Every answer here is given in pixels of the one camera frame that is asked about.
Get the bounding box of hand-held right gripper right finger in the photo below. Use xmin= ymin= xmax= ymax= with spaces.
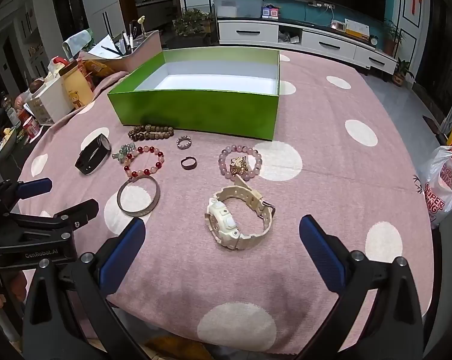
xmin=299 ymin=214 xmax=425 ymax=360

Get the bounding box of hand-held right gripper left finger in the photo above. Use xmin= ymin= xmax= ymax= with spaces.
xmin=21 ymin=217 xmax=148 ymax=360

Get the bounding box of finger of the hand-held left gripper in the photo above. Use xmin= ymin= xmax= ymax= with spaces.
xmin=0 ymin=177 xmax=53 ymax=211
xmin=8 ymin=199 xmax=100 ymax=239

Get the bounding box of black wristband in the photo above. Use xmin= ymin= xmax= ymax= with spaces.
xmin=74 ymin=133 xmax=111 ymax=176

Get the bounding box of silver bangle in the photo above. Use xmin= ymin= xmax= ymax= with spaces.
xmin=117 ymin=174 xmax=161 ymax=217

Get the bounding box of red and pink bead bracelet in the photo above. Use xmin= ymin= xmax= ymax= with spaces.
xmin=111 ymin=143 xmax=165 ymax=178

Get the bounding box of cream wrist watch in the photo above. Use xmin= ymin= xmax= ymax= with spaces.
xmin=204 ymin=175 xmax=276 ymax=250

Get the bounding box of pale pink bead bracelet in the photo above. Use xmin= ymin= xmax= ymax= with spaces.
xmin=218 ymin=145 xmax=263 ymax=181

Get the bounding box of green cardboard box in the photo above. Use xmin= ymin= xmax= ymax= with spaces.
xmin=106 ymin=47 xmax=280 ymax=141

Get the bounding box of red can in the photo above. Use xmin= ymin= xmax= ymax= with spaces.
xmin=23 ymin=116 xmax=41 ymax=139

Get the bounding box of pink polka dot tablecloth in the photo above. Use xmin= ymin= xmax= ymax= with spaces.
xmin=16 ymin=47 xmax=434 ymax=355

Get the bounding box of white carton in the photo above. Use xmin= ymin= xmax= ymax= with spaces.
xmin=27 ymin=80 xmax=74 ymax=125

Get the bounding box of yellow bear print container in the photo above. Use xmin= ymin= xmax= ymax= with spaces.
xmin=59 ymin=62 xmax=95 ymax=110

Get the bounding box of person's yellow clothing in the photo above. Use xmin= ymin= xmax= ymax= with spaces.
xmin=143 ymin=335 xmax=211 ymax=360

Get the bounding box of white printed plastic bag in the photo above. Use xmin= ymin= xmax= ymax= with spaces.
xmin=417 ymin=145 xmax=452 ymax=229

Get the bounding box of pink pen holder box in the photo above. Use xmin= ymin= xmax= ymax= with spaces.
xmin=119 ymin=30 xmax=163 ymax=73

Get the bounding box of small potted plant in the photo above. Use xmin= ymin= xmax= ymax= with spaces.
xmin=393 ymin=58 xmax=414 ymax=87

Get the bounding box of white television cabinet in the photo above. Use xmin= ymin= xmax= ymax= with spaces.
xmin=215 ymin=17 xmax=397 ymax=76

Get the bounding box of bushy green houseplant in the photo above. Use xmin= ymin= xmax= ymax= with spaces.
xmin=172 ymin=7 xmax=215 ymax=38

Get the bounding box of tall potted plant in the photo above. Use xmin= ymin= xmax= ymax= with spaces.
xmin=383 ymin=19 xmax=406 ymax=56

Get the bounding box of desk calendar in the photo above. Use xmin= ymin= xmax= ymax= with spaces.
xmin=345 ymin=19 xmax=371 ymax=38

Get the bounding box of clear plastic storage box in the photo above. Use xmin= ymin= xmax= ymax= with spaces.
xmin=213 ymin=0 xmax=265 ymax=19

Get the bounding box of brown wooden bead bracelet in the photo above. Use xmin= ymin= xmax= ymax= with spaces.
xmin=127 ymin=124 xmax=175 ymax=142

